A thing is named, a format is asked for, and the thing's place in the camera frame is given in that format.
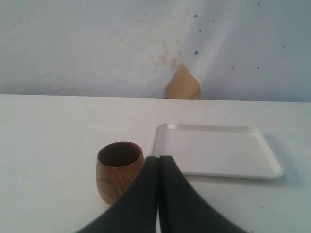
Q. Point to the brown wooden cup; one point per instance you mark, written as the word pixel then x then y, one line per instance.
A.
pixel 118 164

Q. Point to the white rectangular plastic tray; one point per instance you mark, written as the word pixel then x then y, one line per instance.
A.
pixel 216 150

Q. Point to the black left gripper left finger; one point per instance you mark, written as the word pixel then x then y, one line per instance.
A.
pixel 136 210

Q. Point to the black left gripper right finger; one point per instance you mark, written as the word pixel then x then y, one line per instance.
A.
pixel 182 209

